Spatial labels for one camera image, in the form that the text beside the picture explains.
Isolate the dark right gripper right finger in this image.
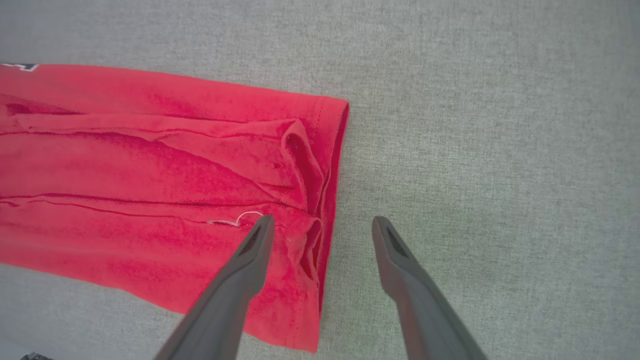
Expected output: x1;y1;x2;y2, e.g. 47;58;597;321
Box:
372;216;488;360

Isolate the grey fabric sofa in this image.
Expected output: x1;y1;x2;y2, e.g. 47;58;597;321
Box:
0;0;640;360

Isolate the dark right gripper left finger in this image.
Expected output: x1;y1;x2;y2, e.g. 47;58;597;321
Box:
154;215;276;360

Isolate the red white-trimmed shirt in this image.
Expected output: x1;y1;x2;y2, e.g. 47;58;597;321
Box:
0;62;350;354

